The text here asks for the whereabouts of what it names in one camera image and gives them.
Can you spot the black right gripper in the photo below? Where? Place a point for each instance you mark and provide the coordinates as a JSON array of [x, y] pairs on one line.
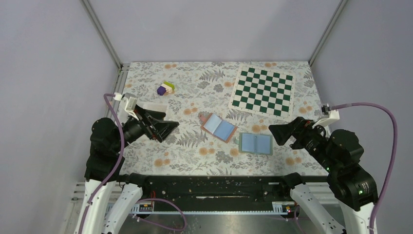
[[297, 133]]

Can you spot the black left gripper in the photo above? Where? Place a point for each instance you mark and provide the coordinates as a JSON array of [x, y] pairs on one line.
[[148, 124]]

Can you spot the green card holder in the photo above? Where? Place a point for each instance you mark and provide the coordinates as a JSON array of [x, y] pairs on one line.
[[254, 143]]

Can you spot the brown leather wallet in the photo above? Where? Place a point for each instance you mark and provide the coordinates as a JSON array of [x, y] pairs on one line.
[[217, 127]]

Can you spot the clear plastic divided tray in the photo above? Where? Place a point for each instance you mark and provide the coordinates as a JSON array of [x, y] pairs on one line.
[[149, 106]]

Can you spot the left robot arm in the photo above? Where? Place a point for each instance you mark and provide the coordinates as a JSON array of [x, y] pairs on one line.
[[109, 139]]

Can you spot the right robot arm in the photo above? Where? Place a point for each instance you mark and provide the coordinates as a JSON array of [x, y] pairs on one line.
[[339, 154]]

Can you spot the purple toy block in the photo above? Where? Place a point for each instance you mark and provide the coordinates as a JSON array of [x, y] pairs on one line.
[[161, 90]]

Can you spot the cream toy block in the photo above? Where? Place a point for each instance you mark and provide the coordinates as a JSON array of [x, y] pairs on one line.
[[169, 90]]

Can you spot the lime green toy block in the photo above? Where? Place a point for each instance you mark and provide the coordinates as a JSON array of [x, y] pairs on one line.
[[169, 85]]

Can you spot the green white chess mat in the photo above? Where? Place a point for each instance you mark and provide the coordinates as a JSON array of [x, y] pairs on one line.
[[265, 92]]

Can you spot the floral table cloth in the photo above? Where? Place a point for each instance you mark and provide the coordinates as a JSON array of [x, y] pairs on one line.
[[203, 88]]

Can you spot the right controller board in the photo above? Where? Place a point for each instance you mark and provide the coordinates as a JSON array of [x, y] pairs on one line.
[[289, 209]]

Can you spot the controller board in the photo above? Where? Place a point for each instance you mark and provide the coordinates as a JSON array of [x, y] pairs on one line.
[[145, 207], [289, 209]]

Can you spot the left controller board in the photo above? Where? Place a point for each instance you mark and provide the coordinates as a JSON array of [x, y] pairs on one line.
[[145, 207]]

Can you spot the perforated metal strip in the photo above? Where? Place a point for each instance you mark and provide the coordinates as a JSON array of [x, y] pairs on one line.
[[243, 208]]

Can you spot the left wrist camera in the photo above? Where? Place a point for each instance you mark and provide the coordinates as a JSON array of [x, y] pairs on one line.
[[127, 105]]

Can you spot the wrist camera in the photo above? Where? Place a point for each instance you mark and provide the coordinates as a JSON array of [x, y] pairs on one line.
[[329, 116], [127, 105]]

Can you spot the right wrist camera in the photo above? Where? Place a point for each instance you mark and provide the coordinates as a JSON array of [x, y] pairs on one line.
[[329, 116]]

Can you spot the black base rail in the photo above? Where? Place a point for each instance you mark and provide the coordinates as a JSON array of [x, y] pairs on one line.
[[211, 189]]

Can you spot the left aluminium frame post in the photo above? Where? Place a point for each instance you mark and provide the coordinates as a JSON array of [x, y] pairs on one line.
[[101, 32]]

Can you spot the aluminium frame post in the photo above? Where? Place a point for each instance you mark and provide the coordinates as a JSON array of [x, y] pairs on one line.
[[326, 33], [101, 32]]

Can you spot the right aluminium frame post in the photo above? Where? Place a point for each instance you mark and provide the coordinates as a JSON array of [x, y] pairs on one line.
[[326, 33]]

